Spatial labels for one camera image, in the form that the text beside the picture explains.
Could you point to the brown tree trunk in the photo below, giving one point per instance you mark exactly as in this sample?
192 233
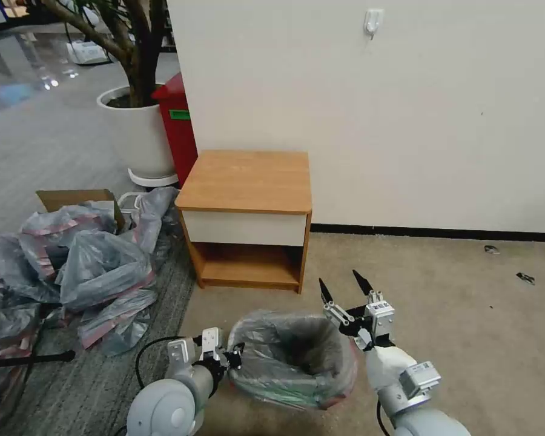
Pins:
138 59

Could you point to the red box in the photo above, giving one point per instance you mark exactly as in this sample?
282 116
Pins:
181 145

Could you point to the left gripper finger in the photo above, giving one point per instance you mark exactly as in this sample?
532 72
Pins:
235 363
237 349

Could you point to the white plant pot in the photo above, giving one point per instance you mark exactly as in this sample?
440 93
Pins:
145 136

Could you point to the black baseboard strip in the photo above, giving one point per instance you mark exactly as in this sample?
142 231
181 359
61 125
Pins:
436 230

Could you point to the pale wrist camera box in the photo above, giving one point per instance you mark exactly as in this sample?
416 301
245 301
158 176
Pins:
381 318
210 340

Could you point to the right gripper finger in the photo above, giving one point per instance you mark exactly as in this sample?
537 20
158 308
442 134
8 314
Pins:
331 309
365 285

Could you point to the white pot saucer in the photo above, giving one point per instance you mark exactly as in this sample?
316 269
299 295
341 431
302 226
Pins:
152 179

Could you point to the black stick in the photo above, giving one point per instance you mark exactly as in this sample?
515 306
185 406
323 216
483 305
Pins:
32 359

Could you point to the white background appliance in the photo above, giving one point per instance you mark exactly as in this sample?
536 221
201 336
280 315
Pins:
88 52

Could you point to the white wall hook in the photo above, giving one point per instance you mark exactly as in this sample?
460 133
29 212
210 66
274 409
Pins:
372 22

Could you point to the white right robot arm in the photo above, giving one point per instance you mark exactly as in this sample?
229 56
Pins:
399 390

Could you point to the translucent grey garbage bag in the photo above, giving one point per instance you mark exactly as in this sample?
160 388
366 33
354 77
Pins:
254 327

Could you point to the wooden nightstand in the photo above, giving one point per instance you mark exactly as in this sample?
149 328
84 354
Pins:
250 181

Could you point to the crumpled grey garbage bag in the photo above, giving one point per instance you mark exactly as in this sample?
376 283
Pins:
59 227
4 354
104 268
13 268
118 318
152 213

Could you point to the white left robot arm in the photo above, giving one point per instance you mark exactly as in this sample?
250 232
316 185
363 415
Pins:
163 399

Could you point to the white nightstand drawer front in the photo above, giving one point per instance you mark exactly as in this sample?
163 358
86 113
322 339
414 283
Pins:
245 227

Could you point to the brown cardboard box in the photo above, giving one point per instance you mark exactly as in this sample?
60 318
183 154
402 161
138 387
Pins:
72 198

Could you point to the small dark floor scrap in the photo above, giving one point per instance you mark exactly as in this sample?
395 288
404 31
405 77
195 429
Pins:
491 249
526 278

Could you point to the green label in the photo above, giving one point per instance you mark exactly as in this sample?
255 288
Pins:
181 115

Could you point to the small round trash can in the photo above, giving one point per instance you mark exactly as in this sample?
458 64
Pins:
295 390

